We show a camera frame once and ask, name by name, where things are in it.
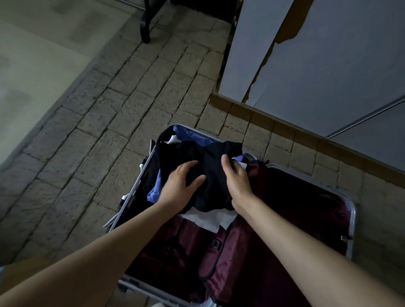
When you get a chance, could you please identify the person's left forearm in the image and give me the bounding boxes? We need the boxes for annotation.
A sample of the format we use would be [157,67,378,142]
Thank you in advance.
[0,202,181,307]

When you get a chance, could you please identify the blue garment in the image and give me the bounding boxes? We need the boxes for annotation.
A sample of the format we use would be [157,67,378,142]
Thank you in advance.
[147,125,247,205]

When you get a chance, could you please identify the person's right forearm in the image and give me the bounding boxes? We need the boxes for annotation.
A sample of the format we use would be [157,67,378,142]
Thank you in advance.
[232,195,405,307]

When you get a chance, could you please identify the grey cabinet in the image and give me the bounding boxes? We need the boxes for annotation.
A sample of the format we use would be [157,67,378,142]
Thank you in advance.
[218,0,405,173]

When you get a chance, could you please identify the person's left hand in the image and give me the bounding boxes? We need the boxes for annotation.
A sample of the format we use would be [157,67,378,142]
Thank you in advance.
[158,160,207,216]

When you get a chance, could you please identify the white garment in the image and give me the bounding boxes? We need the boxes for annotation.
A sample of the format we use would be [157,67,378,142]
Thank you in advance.
[178,206,239,234]

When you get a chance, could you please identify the black garment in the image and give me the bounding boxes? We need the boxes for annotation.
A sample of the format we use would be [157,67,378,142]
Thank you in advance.
[144,140,254,213]

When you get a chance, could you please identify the silver suitcase with maroon lining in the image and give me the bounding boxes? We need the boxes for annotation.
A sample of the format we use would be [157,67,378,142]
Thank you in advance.
[103,124,358,307]

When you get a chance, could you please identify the black chair leg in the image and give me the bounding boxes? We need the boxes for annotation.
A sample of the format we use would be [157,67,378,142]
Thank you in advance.
[139,0,169,44]

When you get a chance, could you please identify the person's right hand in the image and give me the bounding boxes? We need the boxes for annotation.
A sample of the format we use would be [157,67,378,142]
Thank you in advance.
[221,154,258,216]

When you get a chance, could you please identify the brown wooden baseboard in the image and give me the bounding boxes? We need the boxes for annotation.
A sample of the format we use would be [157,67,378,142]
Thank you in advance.
[209,93,405,189]

